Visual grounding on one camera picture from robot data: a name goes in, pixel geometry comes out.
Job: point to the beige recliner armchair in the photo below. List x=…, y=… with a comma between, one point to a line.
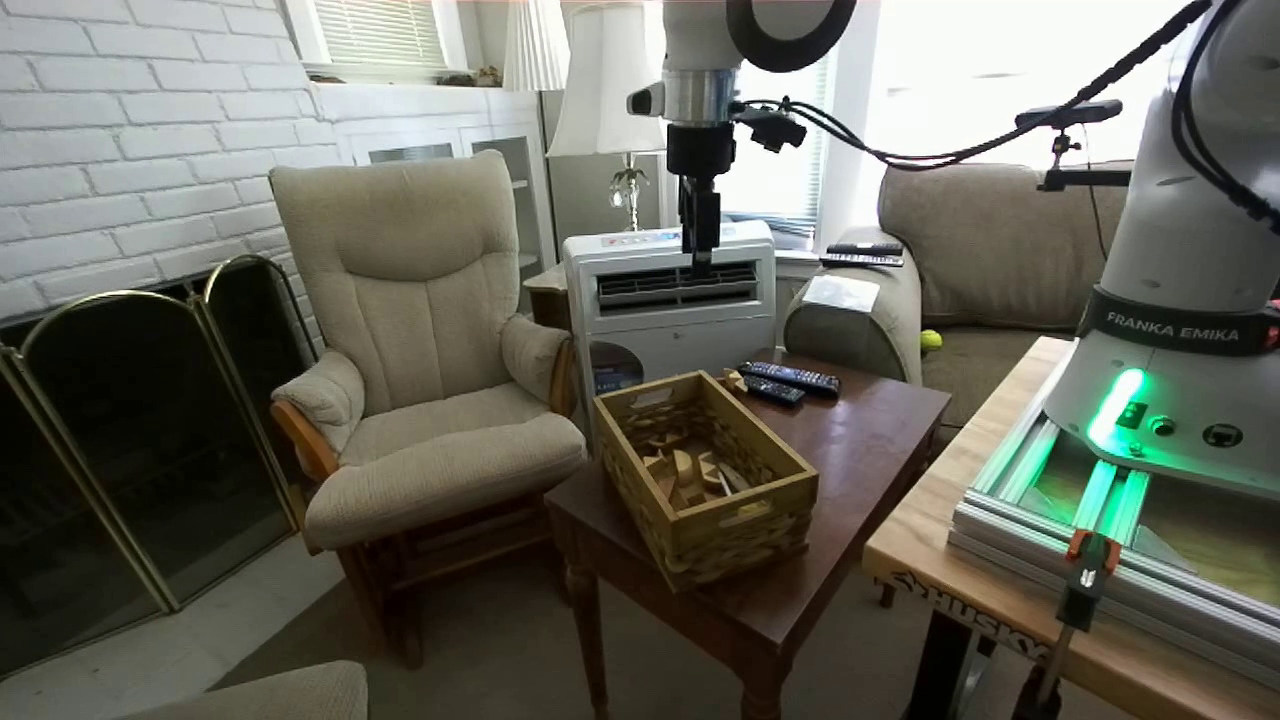
x=413, y=304

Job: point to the long black remote control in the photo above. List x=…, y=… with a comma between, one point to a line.
x=792, y=378

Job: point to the short black remote control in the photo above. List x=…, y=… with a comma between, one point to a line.
x=779, y=392

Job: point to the black camera on tripod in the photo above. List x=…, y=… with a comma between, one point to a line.
x=1067, y=113

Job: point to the woven rectangular basket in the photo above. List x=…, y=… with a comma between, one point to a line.
x=704, y=540

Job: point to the beige sofa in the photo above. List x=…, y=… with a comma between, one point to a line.
x=986, y=254

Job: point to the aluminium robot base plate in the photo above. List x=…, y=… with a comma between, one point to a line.
x=1201, y=560

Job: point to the table lamp smooth white shade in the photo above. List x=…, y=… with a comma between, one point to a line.
x=603, y=82

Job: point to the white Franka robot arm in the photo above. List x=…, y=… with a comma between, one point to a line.
x=1184, y=241

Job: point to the small dark mantel ornament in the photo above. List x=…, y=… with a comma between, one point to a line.
x=480, y=79

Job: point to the white portable air conditioner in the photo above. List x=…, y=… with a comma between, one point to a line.
x=642, y=332

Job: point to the brass framed fireplace screen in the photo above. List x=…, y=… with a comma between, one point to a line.
x=134, y=443

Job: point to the yellow tennis ball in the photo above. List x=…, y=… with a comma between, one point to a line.
x=930, y=336

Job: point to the black flat device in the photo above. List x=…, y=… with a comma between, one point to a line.
x=865, y=246

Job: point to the light wood workbench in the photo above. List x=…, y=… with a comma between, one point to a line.
x=934, y=534

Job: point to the wedge shaped wooden block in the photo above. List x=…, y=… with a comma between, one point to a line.
x=730, y=472

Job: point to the white framed window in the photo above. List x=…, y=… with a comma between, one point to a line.
x=384, y=33

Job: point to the half round wooden block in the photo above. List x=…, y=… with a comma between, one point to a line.
x=684, y=469

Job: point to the orange black clamp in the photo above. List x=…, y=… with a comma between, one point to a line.
x=1084, y=574

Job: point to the dark wood side table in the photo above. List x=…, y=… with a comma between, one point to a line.
x=852, y=453

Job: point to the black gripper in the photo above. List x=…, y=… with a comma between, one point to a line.
x=700, y=151

